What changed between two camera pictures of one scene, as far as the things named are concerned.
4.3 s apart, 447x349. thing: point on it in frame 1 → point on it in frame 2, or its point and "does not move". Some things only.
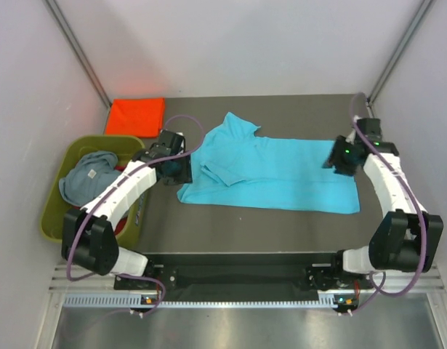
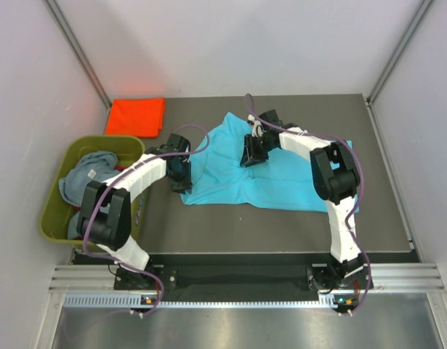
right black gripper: x=334 y=159 → x=251 y=156
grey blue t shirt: x=89 y=177 does not move
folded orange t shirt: x=136 y=117 does not move
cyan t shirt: x=232 y=166 does not move
